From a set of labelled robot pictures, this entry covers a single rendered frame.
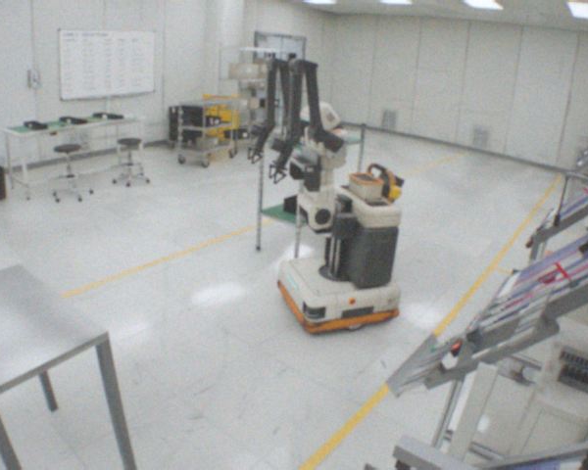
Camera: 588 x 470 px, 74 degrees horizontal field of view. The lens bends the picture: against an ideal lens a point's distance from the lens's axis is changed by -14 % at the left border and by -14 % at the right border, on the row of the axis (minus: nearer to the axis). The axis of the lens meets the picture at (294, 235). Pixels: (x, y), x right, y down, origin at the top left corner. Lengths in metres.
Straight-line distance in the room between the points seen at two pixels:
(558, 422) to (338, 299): 1.53
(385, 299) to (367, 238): 0.45
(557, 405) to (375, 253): 1.50
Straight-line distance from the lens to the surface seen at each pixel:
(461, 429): 1.54
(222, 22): 8.60
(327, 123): 2.52
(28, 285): 1.83
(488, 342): 1.63
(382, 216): 2.65
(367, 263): 2.73
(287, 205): 3.79
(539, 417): 1.75
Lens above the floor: 1.61
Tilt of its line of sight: 22 degrees down
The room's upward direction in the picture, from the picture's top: 4 degrees clockwise
